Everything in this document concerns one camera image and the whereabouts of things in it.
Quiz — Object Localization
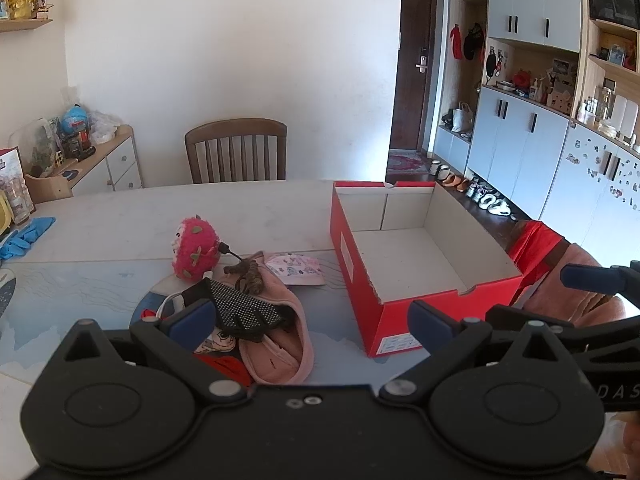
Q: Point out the red scarf with doll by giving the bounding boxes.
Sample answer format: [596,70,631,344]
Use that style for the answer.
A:
[130,292,254,388]

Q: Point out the black dotted glove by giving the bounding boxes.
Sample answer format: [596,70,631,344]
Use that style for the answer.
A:
[181,278,294,342]

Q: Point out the pink strawberry plush toy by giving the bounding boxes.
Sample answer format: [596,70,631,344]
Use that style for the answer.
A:
[171,216,220,282]

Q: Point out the brown scrunchie hair tie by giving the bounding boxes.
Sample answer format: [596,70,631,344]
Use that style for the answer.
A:
[222,258,264,295]

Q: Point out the red cardboard shoe box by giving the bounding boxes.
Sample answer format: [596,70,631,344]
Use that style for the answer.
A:
[330,181,522,358]

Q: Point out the pink towel on chair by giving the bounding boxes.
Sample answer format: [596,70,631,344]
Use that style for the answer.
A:
[520,244,625,328]

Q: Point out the wooden chair beside table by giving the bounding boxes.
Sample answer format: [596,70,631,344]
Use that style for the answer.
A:
[504,219,640,331]

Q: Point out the red cloth on chair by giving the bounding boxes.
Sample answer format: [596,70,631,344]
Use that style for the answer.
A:
[506,220,566,287]

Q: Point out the pink printed face mask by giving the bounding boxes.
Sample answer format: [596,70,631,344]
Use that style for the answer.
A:
[265,252,326,286]

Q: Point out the row of shoes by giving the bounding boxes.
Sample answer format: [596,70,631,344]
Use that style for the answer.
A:
[430,159,516,221]

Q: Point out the red patterned doormat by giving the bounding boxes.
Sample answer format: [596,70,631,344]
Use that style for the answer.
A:
[386,150,431,174]

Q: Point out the white wooden sideboard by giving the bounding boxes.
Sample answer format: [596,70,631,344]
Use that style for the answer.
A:
[50,125,143,197]

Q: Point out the wooden chair behind table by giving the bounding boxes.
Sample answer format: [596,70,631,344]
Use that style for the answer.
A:
[184,118,288,184]

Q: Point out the blue rubber glove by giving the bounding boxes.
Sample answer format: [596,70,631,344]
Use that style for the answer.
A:
[0,217,55,261]

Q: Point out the cardboard box on sideboard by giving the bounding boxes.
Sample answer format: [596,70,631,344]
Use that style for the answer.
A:
[24,174,73,205]

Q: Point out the dark wooden door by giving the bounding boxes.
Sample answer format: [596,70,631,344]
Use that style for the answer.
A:
[390,0,438,151]

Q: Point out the white wall cabinet unit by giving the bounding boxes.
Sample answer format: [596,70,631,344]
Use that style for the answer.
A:
[434,0,639,249]

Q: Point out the wall shelf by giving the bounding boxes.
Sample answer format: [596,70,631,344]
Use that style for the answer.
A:
[0,18,52,34]

